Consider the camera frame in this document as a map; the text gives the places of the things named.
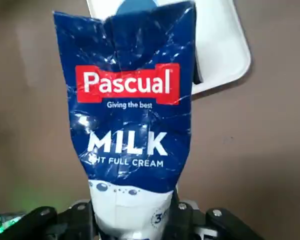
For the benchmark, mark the white rectangular tray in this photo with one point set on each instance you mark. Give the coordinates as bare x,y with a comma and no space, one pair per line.
220,50

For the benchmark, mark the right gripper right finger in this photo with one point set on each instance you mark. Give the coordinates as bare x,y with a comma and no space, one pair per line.
215,225

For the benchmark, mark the blue cup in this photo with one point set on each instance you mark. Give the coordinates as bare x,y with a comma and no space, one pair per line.
137,6

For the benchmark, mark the blue white milk carton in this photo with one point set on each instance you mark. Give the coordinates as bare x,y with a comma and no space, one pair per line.
127,125

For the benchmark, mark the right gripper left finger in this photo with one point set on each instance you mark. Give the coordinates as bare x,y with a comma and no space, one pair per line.
52,225

